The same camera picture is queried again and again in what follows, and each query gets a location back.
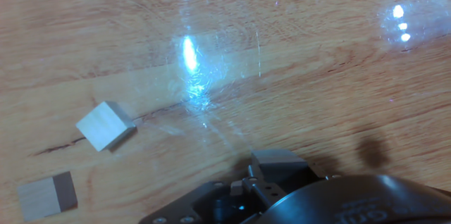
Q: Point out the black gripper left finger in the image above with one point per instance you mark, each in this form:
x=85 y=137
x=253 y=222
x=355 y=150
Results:
x=218 y=206

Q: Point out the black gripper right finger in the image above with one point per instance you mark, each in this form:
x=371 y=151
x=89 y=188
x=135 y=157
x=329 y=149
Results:
x=322 y=173

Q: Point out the small wooden cube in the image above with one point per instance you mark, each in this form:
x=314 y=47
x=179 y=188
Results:
x=42 y=197
x=282 y=166
x=104 y=125

